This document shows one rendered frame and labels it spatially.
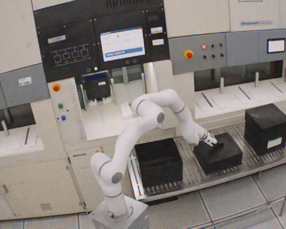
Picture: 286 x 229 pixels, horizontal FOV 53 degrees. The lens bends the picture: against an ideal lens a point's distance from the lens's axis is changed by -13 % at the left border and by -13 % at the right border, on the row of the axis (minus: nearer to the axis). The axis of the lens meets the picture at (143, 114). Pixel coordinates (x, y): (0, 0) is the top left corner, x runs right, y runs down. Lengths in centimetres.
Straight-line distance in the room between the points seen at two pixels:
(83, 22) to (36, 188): 150
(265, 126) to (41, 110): 162
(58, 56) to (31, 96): 37
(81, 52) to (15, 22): 54
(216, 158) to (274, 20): 119
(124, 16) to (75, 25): 33
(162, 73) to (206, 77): 78
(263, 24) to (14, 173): 241
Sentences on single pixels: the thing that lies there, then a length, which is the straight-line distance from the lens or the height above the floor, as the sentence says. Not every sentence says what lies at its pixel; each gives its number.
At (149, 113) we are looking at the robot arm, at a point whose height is 138.
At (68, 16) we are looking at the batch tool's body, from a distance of 214.
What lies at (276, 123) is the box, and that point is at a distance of 233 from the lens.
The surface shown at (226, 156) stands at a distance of 223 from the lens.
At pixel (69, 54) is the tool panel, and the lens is 221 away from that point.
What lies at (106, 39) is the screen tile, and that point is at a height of 163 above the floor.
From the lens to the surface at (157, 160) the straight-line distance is 237.
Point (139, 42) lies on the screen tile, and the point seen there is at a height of 156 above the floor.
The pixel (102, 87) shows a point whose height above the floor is 103.
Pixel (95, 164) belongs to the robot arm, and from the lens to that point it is 179.
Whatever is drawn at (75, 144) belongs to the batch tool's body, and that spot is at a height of 85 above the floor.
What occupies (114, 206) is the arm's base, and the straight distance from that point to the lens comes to 194.
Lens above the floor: 227
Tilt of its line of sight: 31 degrees down
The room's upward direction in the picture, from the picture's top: 7 degrees counter-clockwise
